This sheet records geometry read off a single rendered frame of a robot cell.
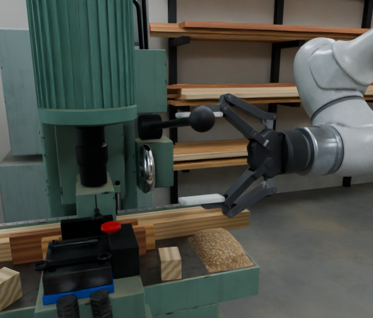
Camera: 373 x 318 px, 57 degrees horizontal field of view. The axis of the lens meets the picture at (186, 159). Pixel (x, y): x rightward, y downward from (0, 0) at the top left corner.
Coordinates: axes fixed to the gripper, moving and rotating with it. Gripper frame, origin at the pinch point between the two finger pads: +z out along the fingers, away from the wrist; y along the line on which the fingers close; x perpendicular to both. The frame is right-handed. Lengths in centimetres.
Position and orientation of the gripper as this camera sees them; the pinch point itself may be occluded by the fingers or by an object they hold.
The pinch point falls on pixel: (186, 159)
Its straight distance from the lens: 53.9
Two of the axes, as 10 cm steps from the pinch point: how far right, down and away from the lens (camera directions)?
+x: 2.8, 1.0, -9.5
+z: -9.6, 0.6, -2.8
